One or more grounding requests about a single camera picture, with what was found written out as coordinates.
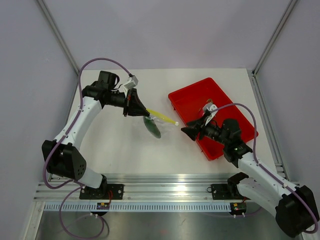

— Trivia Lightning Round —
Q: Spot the red plastic tray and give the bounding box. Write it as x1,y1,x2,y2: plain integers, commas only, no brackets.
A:
167,77,259,162

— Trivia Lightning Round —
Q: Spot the white slotted cable duct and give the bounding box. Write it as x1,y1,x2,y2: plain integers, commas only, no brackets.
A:
43,202,231,213

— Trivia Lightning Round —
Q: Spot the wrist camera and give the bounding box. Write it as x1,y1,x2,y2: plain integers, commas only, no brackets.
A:
204,104,218,126
123,75,139,91

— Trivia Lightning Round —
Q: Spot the right aluminium frame post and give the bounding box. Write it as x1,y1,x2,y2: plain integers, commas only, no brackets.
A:
252,0,300,77

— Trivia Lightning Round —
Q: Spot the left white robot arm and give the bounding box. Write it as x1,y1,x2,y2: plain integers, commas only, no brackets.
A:
41,71,150,199

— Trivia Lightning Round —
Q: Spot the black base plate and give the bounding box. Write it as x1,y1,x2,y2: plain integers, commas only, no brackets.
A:
206,183,245,201
79,184,124,200

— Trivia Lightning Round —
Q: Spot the pink dragon fruit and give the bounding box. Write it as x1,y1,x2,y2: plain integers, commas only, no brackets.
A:
197,98,214,118

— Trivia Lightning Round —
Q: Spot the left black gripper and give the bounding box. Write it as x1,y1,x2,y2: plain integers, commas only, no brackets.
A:
106,87,150,117

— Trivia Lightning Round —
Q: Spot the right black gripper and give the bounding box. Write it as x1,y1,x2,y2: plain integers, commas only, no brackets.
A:
181,113,230,147

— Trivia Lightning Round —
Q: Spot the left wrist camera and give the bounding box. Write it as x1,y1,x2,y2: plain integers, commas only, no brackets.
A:
123,75,139,91

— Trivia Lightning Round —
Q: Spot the left small circuit board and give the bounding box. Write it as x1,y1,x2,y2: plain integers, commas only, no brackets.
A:
96,202,110,210

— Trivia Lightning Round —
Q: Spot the green cucumber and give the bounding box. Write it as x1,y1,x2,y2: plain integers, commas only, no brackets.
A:
143,116,162,139

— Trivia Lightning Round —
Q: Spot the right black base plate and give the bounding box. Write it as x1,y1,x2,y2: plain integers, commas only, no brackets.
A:
206,183,245,201

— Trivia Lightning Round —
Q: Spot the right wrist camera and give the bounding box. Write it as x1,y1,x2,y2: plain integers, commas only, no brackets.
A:
204,104,218,126

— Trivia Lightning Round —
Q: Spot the right small circuit board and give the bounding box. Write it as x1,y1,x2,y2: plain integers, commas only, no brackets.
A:
230,202,247,213

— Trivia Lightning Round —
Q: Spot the small circuit board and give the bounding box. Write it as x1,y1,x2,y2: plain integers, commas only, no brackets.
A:
230,202,247,213
96,202,110,210

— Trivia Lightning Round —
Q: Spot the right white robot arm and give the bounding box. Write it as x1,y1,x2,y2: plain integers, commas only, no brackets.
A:
181,115,320,238

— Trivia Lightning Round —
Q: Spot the left aluminium frame post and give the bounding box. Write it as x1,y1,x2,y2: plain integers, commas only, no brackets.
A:
35,0,80,76

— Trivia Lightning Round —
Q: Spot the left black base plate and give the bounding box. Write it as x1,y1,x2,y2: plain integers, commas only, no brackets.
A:
79,184,124,200

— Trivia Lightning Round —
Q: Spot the clear zip top bag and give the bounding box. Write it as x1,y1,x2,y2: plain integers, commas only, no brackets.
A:
133,108,180,139

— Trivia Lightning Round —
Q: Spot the aluminium frame post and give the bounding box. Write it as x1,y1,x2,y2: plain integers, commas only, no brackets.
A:
35,0,80,76
252,0,300,77

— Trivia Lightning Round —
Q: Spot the aluminium mounting rail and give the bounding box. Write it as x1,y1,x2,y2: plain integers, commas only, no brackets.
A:
33,173,230,203

